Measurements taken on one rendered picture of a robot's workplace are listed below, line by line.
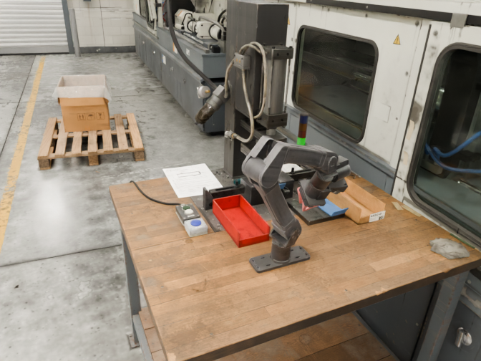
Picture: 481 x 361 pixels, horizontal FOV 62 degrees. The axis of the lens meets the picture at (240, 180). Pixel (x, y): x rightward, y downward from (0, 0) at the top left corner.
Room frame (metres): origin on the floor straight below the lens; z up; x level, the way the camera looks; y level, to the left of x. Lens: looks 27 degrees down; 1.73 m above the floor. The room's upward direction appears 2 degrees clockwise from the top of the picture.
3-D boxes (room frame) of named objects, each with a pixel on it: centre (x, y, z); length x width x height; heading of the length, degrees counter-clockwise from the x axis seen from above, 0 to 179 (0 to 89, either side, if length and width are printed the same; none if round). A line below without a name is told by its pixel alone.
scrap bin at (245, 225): (1.27, 0.00, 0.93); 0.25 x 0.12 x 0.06; 26
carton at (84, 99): (4.49, 1.80, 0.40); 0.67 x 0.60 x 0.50; 18
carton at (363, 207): (1.45, -0.46, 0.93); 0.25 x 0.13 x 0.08; 26
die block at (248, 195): (1.50, -0.11, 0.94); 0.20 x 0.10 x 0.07; 116
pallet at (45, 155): (4.21, 1.67, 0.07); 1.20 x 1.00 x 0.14; 19
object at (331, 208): (1.40, -0.35, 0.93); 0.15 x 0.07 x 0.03; 29
